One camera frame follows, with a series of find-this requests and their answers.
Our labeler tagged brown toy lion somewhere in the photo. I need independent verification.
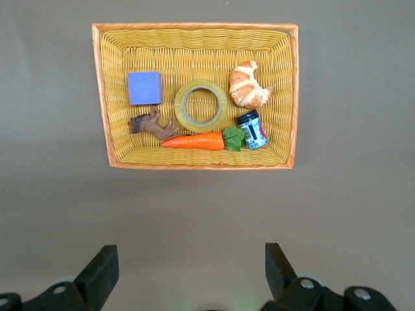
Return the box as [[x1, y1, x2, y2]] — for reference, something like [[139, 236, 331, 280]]
[[127, 106, 180, 141]]

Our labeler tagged small blue can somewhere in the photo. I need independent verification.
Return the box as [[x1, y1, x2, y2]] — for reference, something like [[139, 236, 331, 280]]
[[235, 109, 270, 151]]

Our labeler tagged purple foam cube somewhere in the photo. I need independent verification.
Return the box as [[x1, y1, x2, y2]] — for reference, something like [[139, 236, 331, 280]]
[[126, 71, 163, 106]]

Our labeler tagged toy croissant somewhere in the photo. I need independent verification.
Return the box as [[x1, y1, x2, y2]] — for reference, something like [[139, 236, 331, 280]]
[[228, 60, 275, 109]]

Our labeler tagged flat yellow wicker tray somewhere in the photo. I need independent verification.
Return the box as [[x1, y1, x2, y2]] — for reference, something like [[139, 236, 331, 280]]
[[91, 21, 300, 171]]

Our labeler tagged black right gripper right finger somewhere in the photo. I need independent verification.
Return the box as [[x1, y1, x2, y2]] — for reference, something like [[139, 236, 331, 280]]
[[265, 242, 398, 311]]

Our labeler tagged yellowish clear tape roll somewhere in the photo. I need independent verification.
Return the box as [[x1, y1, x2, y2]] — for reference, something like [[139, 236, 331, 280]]
[[173, 78, 230, 134]]

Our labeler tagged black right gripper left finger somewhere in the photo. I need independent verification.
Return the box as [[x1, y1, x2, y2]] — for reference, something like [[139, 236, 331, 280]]
[[0, 244, 120, 311]]

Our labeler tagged orange toy carrot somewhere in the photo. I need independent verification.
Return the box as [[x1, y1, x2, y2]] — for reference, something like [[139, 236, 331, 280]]
[[161, 124, 246, 152]]

